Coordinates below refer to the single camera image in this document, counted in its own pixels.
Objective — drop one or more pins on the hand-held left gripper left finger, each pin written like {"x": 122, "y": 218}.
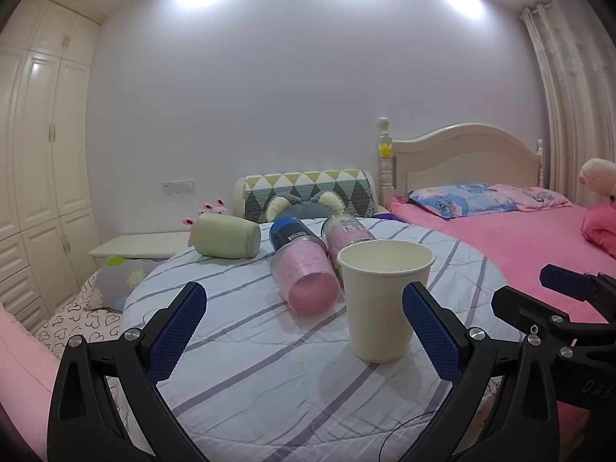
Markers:
{"x": 175, "y": 334}

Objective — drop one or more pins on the white nightstand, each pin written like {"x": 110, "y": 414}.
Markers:
{"x": 139, "y": 245}

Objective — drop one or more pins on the pink cup with blue lid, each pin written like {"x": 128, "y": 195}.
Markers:
{"x": 308, "y": 274}

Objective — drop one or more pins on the cream wardrobe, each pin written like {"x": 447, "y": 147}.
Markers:
{"x": 43, "y": 163}

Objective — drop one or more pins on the heart patterned sheet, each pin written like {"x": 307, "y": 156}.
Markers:
{"x": 82, "y": 320}

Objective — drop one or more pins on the pink blanket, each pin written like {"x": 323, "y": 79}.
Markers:
{"x": 24, "y": 370}

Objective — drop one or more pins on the blue cartoon pillow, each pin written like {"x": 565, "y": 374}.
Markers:
{"x": 457, "y": 199}

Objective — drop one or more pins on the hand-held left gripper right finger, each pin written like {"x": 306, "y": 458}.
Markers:
{"x": 430, "y": 339}

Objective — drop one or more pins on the grey floral pillow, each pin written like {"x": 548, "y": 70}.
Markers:
{"x": 122, "y": 281}

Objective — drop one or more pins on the cream wooden headboard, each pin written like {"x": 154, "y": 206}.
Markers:
{"x": 467, "y": 154}

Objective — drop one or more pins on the triangle patterned cushion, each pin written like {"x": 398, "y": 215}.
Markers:
{"x": 308, "y": 185}

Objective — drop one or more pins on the pink bed sheet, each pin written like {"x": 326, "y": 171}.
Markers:
{"x": 519, "y": 245}

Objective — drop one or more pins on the white curtain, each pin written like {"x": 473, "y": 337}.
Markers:
{"x": 572, "y": 96}

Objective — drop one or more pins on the pink cup with green label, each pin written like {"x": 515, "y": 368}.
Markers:
{"x": 344, "y": 231}

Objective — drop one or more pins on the white paper cup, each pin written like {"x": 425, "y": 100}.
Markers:
{"x": 380, "y": 308}

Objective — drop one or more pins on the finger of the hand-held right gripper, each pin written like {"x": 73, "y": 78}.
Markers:
{"x": 568, "y": 280}
{"x": 524, "y": 310}

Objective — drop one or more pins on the pink cartoon pillow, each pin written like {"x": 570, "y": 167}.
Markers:
{"x": 534, "y": 196}

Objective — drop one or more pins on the grey bear plush pillow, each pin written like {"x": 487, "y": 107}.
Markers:
{"x": 301, "y": 207}

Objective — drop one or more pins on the light green cup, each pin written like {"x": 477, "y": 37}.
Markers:
{"x": 226, "y": 236}

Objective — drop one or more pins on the pink bunny plush toy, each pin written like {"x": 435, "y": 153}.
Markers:
{"x": 209, "y": 212}

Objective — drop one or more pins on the white wall socket panel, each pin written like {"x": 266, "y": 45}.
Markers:
{"x": 178, "y": 185}

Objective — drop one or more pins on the yellow star ornament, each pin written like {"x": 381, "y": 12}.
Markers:
{"x": 385, "y": 148}

